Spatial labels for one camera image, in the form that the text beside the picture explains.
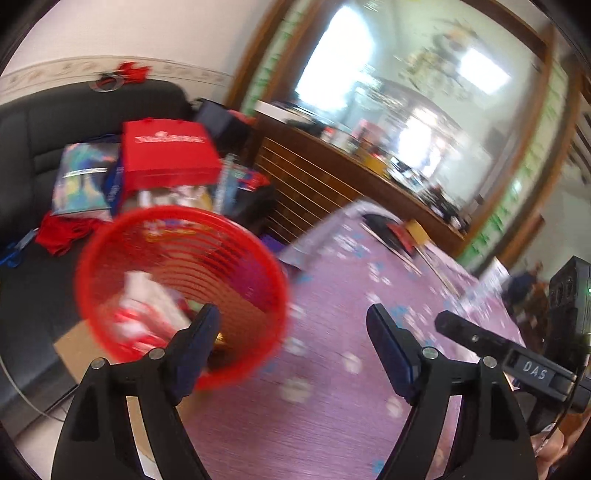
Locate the red cloth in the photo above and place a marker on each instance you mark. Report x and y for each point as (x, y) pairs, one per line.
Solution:
(64, 233)

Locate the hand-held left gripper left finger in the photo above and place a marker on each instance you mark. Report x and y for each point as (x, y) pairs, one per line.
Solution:
(196, 355)

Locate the yellow box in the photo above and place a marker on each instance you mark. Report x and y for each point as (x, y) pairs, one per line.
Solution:
(418, 230)

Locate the red and black flat packet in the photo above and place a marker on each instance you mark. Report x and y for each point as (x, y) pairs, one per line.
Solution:
(388, 230)

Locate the red plastic mesh basket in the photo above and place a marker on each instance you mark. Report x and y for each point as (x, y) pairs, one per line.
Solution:
(184, 277)

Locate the purple floral tablecloth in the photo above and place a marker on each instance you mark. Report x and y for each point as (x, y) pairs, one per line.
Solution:
(351, 350)

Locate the wooden stick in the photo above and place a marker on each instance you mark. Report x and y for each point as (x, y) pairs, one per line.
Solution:
(392, 251)

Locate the dark blue bag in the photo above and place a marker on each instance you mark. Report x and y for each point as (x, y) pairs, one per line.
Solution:
(221, 120)

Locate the red wall ornament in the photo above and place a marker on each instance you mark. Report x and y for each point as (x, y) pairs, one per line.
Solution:
(124, 74)

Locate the colourful glossy bag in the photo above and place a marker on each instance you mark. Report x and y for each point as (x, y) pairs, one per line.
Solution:
(85, 177)

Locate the black sofa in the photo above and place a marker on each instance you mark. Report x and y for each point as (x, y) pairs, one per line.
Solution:
(60, 152)

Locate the red and white snack packet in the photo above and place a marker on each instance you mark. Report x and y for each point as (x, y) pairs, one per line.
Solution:
(147, 304)

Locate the brown wooden cabinet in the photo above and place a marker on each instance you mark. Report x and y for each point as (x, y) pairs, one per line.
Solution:
(341, 180)

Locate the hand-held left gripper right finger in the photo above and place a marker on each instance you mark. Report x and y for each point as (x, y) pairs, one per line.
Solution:
(392, 357)

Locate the red gift bag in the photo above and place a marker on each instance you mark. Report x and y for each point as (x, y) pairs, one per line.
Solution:
(168, 154)

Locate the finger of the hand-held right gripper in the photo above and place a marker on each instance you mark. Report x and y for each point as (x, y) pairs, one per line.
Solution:
(471, 334)

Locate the large wood-framed mirror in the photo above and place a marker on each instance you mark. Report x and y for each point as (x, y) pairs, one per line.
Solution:
(425, 92)

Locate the person's right hand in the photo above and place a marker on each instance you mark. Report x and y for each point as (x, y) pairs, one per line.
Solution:
(556, 450)

